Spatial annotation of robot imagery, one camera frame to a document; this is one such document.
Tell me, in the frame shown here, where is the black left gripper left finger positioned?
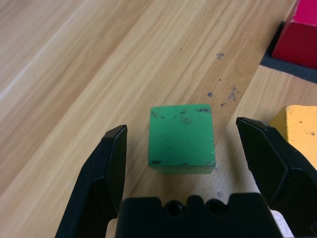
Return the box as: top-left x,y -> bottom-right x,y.
54,124 -> 128,238

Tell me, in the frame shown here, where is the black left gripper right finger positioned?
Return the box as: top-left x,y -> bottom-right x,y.
236,117 -> 317,238

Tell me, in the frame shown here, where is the yellow wooden block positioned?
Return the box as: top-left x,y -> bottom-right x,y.
269,105 -> 317,171

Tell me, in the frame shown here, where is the green wooden block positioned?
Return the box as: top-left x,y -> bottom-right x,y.
148,104 -> 216,175

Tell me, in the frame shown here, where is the red wooden block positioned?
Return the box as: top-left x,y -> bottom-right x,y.
271,0 -> 317,70

